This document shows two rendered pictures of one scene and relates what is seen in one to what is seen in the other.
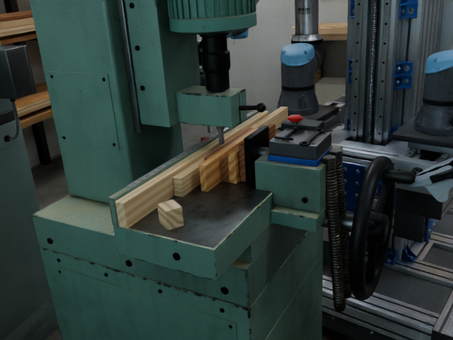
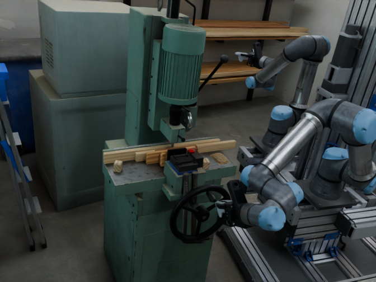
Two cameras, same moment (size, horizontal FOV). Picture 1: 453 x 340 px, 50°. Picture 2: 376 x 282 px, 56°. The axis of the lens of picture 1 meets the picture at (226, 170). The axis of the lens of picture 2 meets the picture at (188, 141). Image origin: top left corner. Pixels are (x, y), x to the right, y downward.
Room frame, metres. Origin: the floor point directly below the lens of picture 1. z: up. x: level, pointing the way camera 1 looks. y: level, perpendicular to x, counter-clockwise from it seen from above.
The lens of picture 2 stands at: (-0.24, -0.81, 1.76)
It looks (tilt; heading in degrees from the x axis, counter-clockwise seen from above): 27 degrees down; 30
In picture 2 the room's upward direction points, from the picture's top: 7 degrees clockwise
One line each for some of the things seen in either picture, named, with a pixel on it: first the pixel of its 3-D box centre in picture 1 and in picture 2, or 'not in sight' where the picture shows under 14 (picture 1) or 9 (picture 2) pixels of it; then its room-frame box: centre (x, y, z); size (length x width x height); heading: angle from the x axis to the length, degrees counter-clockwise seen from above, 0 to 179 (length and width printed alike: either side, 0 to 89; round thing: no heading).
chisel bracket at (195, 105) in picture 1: (212, 108); (172, 130); (1.03, 0.02, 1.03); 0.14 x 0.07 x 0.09; 60
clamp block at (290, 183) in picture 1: (299, 173); (184, 175); (0.90, -0.15, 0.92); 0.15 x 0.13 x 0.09; 150
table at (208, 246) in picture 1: (262, 187); (175, 173); (0.94, -0.07, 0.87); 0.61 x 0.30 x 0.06; 150
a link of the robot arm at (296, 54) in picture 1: (298, 64); (281, 118); (1.72, -0.28, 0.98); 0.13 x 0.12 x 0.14; 156
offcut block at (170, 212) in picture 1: (170, 214); (118, 166); (0.75, 0.10, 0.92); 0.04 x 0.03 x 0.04; 29
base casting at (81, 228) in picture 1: (184, 212); (159, 168); (1.08, 0.11, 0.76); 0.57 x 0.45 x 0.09; 60
